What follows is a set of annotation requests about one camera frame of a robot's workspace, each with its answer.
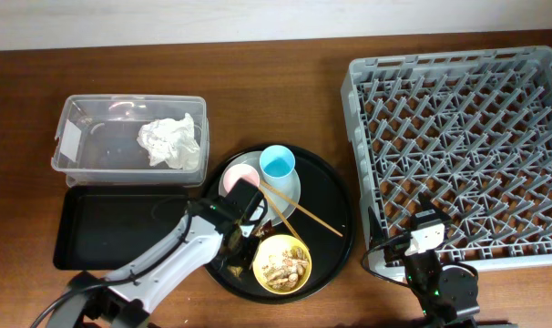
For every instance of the grey round plate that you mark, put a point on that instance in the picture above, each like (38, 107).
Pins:
(292, 190)

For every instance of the peanut shell food scraps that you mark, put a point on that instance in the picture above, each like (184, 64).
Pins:
(284, 271)

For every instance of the clear plastic bin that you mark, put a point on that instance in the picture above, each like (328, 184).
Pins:
(97, 139)

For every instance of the black rectangular tray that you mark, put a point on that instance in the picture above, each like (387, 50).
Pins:
(105, 227)

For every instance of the round black serving tray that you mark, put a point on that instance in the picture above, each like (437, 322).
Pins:
(324, 194)

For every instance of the white tissue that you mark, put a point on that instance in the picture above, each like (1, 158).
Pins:
(171, 141)

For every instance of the pink plastic cup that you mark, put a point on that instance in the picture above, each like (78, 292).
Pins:
(240, 171)

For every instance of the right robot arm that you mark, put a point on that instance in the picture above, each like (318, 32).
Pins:
(447, 293)

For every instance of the gold snack wrapper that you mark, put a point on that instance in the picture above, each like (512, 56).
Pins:
(239, 252)

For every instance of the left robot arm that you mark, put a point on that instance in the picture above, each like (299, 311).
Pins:
(126, 297)

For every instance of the grey dishwasher rack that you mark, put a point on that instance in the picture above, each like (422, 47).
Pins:
(473, 131)

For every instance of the wooden chopstick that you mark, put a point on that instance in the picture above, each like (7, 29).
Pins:
(280, 215)
(300, 208)

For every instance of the blue plastic cup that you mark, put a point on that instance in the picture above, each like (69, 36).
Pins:
(277, 163)

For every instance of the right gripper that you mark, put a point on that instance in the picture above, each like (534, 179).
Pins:
(376, 234)

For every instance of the yellow bowl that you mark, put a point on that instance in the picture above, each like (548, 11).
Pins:
(276, 245)

